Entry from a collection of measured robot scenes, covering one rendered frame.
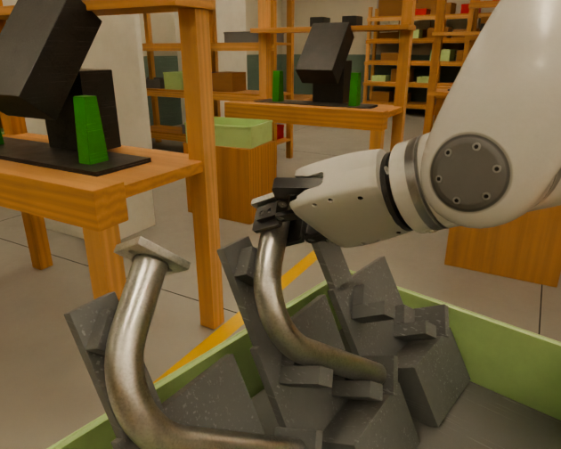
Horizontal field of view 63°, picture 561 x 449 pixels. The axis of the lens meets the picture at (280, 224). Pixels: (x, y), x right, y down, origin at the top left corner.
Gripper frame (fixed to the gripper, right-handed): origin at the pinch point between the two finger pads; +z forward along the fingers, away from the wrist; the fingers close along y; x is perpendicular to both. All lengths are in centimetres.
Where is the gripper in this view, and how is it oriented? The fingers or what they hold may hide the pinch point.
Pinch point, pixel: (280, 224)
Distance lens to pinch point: 51.7
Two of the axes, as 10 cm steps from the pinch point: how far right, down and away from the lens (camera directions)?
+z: -7.4, 2.0, 6.4
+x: -1.7, 8.7, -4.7
